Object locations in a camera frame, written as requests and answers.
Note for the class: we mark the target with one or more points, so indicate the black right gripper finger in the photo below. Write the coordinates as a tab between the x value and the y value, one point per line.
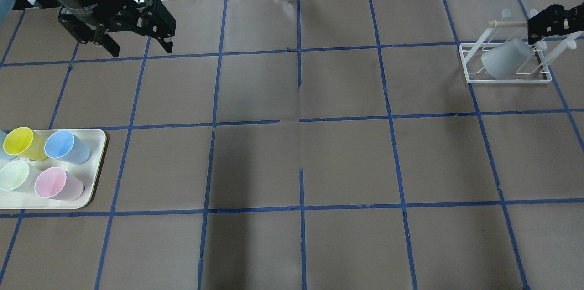
555	20

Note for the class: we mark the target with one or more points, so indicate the grey white plastic cup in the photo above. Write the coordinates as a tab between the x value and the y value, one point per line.
506	58

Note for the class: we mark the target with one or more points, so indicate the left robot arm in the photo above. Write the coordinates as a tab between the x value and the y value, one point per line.
93	21

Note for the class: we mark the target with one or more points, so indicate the blue plastic cup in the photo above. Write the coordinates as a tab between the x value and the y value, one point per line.
63	145

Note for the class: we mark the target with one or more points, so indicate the yellow plastic cup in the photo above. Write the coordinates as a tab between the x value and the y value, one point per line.
25	143

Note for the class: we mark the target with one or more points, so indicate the pink plastic cup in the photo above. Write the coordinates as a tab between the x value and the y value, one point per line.
57	183

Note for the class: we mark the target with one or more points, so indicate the pale green plastic cup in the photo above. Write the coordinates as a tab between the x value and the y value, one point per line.
19	176

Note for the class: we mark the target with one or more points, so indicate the cream plastic tray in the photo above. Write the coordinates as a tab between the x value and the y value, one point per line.
86	172

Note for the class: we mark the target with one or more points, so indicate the white wire cup rack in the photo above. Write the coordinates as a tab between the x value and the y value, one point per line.
535	70

